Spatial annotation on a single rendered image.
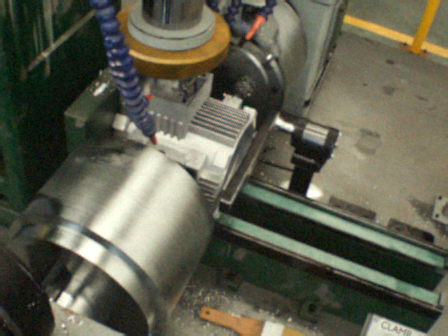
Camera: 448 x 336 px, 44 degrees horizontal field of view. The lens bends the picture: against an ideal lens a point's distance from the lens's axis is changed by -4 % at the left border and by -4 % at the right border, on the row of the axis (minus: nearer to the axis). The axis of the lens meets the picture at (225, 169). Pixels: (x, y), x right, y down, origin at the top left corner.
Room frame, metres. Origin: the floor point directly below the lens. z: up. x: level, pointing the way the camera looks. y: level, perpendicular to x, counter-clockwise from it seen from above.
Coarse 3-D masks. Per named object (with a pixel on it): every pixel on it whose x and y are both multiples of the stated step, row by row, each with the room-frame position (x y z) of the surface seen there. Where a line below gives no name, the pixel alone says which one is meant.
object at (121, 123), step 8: (256, 112) 0.77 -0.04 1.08; (120, 120) 0.69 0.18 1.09; (128, 120) 0.69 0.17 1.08; (120, 128) 0.68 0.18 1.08; (216, 152) 0.65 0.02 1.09; (224, 152) 0.65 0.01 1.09; (216, 160) 0.64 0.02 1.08; (224, 160) 0.64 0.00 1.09; (224, 168) 0.63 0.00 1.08; (216, 216) 0.63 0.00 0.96
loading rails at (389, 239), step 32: (256, 192) 0.74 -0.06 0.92; (288, 192) 0.74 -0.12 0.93; (224, 224) 0.64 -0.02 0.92; (256, 224) 0.72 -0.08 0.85; (288, 224) 0.70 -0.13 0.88; (320, 224) 0.69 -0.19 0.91; (352, 224) 0.70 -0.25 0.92; (224, 256) 0.63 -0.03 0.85; (256, 256) 0.61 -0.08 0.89; (288, 256) 0.60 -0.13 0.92; (320, 256) 0.61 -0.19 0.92; (352, 256) 0.67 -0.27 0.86; (384, 256) 0.66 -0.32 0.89; (416, 256) 0.65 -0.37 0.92; (224, 288) 0.59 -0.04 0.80; (288, 288) 0.59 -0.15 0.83; (320, 288) 0.58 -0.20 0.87; (352, 288) 0.57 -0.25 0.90; (384, 288) 0.56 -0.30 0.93; (416, 288) 0.58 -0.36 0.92; (352, 320) 0.56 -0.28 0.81; (416, 320) 0.53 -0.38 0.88
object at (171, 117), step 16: (144, 80) 0.76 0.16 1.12; (160, 80) 0.74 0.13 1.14; (176, 80) 0.78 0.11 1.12; (208, 80) 0.75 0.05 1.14; (160, 96) 0.73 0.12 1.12; (176, 96) 0.72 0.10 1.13; (192, 96) 0.74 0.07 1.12; (208, 96) 0.76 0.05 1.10; (160, 112) 0.69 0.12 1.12; (176, 112) 0.68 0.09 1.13; (192, 112) 0.70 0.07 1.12; (160, 128) 0.69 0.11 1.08; (176, 128) 0.68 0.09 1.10
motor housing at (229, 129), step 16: (208, 112) 0.72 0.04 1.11; (224, 112) 0.72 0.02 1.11; (240, 112) 0.73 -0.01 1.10; (128, 128) 0.69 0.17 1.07; (192, 128) 0.69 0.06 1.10; (208, 128) 0.69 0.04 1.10; (224, 128) 0.69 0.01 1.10; (240, 128) 0.69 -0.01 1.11; (160, 144) 0.67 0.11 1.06; (176, 144) 0.67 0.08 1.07; (192, 144) 0.67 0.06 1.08; (208, 144) 0.67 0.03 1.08; (224, 144) 0.67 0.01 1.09; (240, 144) 0.78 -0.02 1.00; (176, 160) 0.64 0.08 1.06; (208, 160) 0.65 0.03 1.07; (240, 160) 0.76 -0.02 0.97; (208, 176) 0.63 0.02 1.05; (224, 176) 0.64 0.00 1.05; (208, 192) 0.62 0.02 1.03
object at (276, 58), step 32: (224, 0) 1.00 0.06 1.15; (256, 0) 1.01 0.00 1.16; (256, 32) 0.90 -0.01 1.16; (288, 32) 0.97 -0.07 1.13; (224, 64) 0.88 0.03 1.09; (256, 64) 0.87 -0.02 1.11; (288, 64) 0.91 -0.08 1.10; (224, 96) 0.88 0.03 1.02; (256, 96) 0.86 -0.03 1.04; (256, 128) 0.87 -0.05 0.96
